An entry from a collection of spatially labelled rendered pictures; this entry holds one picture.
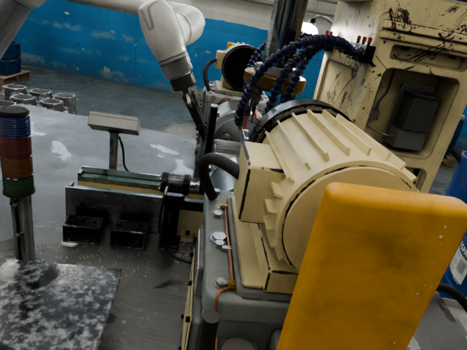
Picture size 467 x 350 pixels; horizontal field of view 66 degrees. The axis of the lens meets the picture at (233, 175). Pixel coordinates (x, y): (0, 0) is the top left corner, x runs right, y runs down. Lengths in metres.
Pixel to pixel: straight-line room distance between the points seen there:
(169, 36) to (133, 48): 5.95
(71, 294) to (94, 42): 6.66
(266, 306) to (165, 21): 0.81
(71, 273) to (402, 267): 0.67
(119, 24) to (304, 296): 6.85
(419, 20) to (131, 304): 0.95
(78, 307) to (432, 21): 0.98
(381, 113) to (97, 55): 6.54
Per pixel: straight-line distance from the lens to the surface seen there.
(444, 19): 1.02
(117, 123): 1.33
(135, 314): 0.92
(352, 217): 0.31
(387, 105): 1.09
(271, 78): 0.99
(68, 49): 7.55
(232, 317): 0.47
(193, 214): 1.13
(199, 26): 1.21
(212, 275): 0.47
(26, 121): 0.85
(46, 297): 0.81
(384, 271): 0.36
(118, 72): 7.17
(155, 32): 1.06
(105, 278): 0.83
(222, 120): 1.31
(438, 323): 1.20
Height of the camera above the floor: 1.46
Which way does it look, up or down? 23 degrees down
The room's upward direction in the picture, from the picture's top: 10 degrees clockwise
